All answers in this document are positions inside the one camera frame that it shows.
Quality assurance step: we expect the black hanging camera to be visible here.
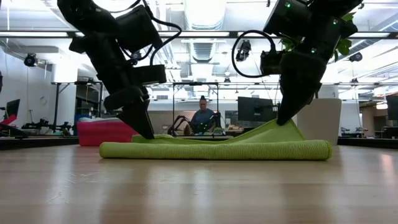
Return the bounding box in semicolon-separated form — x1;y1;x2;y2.
348;51;363;63
234;40;252;63
24;52;39;68

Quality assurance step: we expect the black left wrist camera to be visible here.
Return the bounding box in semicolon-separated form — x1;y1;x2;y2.
115;4;164;54

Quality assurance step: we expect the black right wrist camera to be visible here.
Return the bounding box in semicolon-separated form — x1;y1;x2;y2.
263;0;313;40

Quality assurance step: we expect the black overhead crossbar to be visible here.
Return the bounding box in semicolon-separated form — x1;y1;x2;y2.
0;30;398;39

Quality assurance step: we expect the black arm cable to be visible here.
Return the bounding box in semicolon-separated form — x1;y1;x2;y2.
231;29;278;79
108;0;183;67

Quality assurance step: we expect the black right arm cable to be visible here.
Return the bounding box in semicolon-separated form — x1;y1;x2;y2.
231;29;278;79

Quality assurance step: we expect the black metal rack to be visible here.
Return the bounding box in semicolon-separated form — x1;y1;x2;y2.
51;80;104;130

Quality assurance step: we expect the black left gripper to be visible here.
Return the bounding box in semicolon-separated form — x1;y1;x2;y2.
68;32;167;141

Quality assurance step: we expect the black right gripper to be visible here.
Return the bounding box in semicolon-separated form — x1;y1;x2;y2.
260;18;359;127

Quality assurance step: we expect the pink plastic bin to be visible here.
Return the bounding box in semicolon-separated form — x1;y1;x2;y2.
76;119;139;147

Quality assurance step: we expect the green potted tree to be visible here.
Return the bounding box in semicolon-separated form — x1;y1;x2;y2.
279;11;356;146

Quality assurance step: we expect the person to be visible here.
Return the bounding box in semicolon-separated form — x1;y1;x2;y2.
189;95;219;136

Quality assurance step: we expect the green microfiber towel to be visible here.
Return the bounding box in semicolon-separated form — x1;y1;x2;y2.
99;118;333;162

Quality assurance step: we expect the black gantry frame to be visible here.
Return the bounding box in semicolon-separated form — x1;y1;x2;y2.
172;82;220;122

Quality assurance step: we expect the black computer monitor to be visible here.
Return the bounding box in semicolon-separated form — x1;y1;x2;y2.
4;99;21;122
385;94;398;121
237;96;279;123

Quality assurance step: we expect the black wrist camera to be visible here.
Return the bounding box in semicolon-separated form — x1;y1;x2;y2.
115;4;164;54
263;0;313;40

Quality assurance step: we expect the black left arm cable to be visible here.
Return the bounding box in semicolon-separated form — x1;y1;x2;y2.
108;0;183;67

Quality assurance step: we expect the silver ventilation duct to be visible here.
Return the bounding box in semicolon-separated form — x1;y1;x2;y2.
183;0;228;63

